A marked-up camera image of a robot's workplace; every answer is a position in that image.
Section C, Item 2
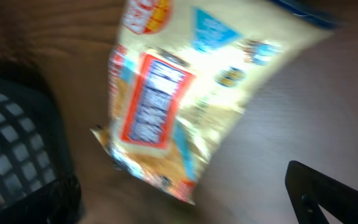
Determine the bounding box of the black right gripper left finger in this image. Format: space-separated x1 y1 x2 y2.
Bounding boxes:
0 175 81 224

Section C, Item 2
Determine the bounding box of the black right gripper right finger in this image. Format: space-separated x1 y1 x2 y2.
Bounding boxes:
285 161 358 224

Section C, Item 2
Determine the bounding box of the yellow snack bag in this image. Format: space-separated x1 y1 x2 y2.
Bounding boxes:
92 0 337 203

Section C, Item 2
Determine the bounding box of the grey plastic basket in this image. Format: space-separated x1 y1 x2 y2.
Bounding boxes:
0 78 75 211

